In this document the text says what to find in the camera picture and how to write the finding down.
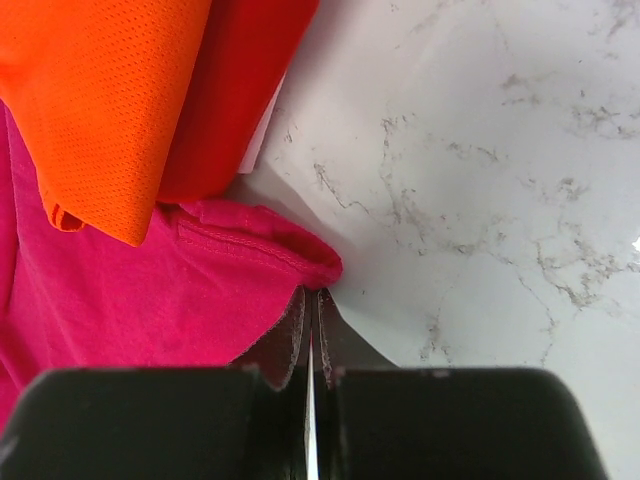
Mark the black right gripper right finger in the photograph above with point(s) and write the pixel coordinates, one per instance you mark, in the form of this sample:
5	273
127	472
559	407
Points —
335	345

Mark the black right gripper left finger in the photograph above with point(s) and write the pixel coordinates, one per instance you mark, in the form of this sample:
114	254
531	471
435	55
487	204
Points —
269	398

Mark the folded orange t shirt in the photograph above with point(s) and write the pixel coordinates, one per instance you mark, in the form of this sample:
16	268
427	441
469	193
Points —
96	89

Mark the magenta t shirt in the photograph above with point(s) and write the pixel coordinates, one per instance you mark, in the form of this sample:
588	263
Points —
210	279

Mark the folded red t shirt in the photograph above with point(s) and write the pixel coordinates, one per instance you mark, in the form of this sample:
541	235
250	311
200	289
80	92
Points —
246	49

